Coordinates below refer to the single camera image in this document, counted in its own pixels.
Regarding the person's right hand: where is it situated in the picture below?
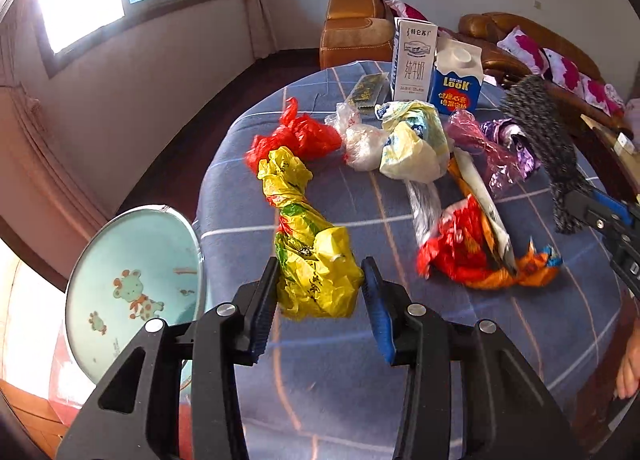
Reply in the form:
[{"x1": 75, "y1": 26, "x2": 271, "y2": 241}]
[{"x1": 615, "y1": 319, "x2": 640, "y2": 401}]

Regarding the brown leather sofa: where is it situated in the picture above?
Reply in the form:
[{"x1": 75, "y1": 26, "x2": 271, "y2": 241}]
[{"x1": 457, "y1": 12, "x2": 633, "y2": 141}]

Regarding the purple foil wrapper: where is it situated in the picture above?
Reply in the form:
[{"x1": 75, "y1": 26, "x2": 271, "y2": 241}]
[{"x1": 480, "y1": 119, "x2": 542, "y2": 181}]

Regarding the dark green small packet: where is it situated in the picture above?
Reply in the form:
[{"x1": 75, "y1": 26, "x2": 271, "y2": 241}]
[{"x1": 348, "y1": 72, "x2": 390, "y2": 110}]

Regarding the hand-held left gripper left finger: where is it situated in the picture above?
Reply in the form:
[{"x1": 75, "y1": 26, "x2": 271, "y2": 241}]
[{"x1": 55, "y1": 256, "x2": 281, "y2": 460}]

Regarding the pink plastic bag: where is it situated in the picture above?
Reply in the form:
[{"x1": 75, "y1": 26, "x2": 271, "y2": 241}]
[{"x1": 445, "y1": 108, "x2": 526, "y2": 198}]

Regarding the clear white plastic bag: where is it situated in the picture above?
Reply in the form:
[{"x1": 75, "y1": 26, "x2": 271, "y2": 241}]
[{"x1": 325, "y1": 102, "x2": 388, "y2": 171}]

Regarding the clear plastic wrapper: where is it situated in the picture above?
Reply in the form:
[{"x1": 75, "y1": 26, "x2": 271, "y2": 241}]
[{"x1": 406, "y1": 180, "x2": 443, "y2": 245}]

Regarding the long silver snack wrapper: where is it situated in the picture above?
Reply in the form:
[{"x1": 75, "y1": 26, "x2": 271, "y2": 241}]
[{"x1": 452, "y1": 147, "x2": 517, "y2": 273}]

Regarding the black grey speckled sock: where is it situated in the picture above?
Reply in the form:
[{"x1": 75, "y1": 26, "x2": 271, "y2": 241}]
[{"x1": 500, "y1": 74, "x2": 593, "y2": 235}]

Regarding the red plastic bag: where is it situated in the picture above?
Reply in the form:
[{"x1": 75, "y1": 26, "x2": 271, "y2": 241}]
[{"x1": 245, "y1": 97, "x2": 343, "y2": 175}]

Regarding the blue plaid tablecloth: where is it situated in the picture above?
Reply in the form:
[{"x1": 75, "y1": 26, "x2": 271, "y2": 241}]
[{"x1": 192, "y1": 62, "x2": 631, "y2": 460}]

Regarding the pink floral cloth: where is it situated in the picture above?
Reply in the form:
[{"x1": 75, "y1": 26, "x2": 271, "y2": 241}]
[
  {"x1": 380, "y1": 0, "x2": 432, "y2": 24},
  {"x1": 497, "y1": 27, "x2": 626, "y2": 115}
]

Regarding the red orange snack wrapper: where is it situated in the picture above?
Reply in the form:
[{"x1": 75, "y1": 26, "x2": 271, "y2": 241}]
[{"x1": 416, "y1": 157, "x2": 563, "y2": 289}]

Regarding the pale yellow printed plastic bag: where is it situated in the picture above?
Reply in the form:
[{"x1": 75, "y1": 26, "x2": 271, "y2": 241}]
[{"x1": 375, "y1": 100, "x2": 451, "y2": 184}]

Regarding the orange leather armchair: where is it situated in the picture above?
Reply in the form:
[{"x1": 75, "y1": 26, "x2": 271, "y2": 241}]
[{"x1": 319, "y1": 0, "x2": 396, "y2": 71}]

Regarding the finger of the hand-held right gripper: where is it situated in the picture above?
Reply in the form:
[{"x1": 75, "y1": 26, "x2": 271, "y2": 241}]
[
  {"x1": 586, "y1": 185, "x2": 640, "y2": 221},
  {"x1": 564, "y1": 189, "x2": 610, "y2": 233}
]

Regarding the blue white gable carton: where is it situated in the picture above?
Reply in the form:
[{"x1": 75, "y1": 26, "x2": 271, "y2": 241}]
[{"x1": 428, "y1": 36, "x2": 484, "y2": 115}]

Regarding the wooden side table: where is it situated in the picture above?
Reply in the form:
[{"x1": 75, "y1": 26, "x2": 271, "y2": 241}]
[{"x1": 580, "y1": 114, "x2": 640, "y2": 201}]

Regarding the tall white milk carton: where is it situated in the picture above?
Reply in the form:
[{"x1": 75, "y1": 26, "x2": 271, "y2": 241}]
[{"x1": 391, "y1": 17, "x2": 439, "y2": 104}]

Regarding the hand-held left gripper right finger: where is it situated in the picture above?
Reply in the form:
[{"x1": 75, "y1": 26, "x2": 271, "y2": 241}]
[{"x1": 361, "y1": 256, "x2": 586, "y2": 460}]

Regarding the pink curtain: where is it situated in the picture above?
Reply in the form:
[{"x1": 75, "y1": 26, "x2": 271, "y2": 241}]
[{"x1": 0, "y1": 80, "x2": 108, "y2": 241}]

